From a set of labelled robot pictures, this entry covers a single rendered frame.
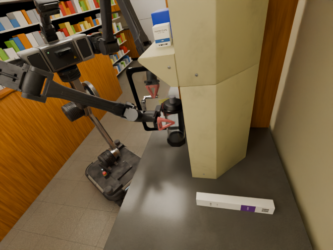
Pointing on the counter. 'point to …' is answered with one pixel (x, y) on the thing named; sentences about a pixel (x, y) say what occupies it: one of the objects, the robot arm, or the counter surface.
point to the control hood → (161, 63)
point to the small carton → (162, 34)
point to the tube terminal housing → (217, 77)
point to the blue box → (161, 17)
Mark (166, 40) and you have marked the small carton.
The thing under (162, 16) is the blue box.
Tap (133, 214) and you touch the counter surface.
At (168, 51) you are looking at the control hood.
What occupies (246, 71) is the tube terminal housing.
